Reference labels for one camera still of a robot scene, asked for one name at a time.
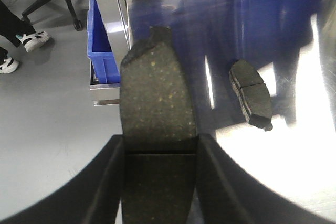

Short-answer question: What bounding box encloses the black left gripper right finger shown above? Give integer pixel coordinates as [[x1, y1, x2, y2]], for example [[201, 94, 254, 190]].
[[196, 134, 329, 223]]

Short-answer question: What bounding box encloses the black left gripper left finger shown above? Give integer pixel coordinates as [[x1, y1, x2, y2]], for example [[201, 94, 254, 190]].
[[2, 135, 124, 223]]

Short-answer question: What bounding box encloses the brake pad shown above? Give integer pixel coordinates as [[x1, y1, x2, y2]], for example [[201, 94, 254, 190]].
[[120, 26, 197, 223], [229, 59, 272, 131]]

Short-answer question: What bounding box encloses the blue bin under table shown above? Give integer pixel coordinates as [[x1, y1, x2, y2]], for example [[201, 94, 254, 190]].
[[87, 0, 120, 84]]

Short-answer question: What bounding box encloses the white black sneaker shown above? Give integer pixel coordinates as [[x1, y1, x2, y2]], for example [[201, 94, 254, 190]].
[[16, 31, 51, 52], [0, 56, 19, 74]]

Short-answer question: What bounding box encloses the person black trouser leg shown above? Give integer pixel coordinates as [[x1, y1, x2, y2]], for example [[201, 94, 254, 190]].
[[1, 1, 36, 48]]

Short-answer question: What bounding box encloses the stainless steel rack frame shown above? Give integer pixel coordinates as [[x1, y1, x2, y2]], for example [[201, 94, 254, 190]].
[[87, 0, 132, 106]]

